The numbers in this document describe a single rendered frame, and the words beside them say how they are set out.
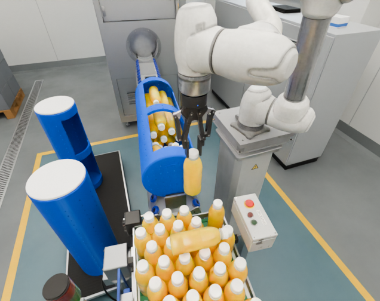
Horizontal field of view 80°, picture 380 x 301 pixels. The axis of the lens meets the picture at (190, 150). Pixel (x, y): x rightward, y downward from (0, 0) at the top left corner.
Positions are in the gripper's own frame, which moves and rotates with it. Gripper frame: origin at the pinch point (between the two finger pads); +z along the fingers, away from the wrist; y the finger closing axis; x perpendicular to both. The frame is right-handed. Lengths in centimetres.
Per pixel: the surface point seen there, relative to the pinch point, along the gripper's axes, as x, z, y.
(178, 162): -15.4, 20.4, 2.1
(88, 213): -27, 57, 51
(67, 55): -512, 106, 144
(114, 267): 7, 54, 37
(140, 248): 11.7, 35.7, 23.6
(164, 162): -16.1, 19.5, 8.7
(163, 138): -49, 30, 4
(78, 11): -514, 25, 99
